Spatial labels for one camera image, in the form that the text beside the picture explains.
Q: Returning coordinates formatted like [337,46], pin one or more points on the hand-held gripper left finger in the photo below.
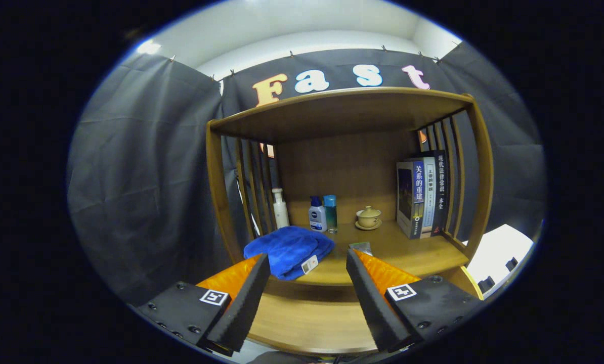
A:
[241,308]

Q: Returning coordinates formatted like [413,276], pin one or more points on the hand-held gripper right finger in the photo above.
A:
[373,303]

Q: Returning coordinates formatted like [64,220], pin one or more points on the white cream tube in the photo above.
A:
[361,247]

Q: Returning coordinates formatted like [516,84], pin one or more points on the wooden drawer with black knob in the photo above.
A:
[307,323]

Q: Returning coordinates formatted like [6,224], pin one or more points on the wooden countertop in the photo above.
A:
[398,253]

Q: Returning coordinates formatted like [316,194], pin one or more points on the wooden cabinet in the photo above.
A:
[342,111]

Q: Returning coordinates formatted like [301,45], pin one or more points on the blue folded towel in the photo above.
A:
[287,247]

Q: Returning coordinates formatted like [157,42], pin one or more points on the beige lidded teacup with saucer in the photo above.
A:
[369,218]

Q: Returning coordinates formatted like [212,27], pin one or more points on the teal bottle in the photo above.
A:
[331,212]

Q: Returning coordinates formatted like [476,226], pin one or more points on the white bottle with blue cap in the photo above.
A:
[317,217]

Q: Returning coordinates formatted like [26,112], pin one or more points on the white pump bottle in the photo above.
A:
[281,212]

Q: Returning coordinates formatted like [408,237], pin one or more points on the book with pale spine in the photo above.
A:
[429,192]

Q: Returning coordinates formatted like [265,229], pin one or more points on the book with black spine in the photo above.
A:
[441,187]

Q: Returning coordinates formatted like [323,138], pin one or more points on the white table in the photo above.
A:
[499,247]

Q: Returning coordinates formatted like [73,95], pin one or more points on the small ceiling light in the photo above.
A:
[148,47]

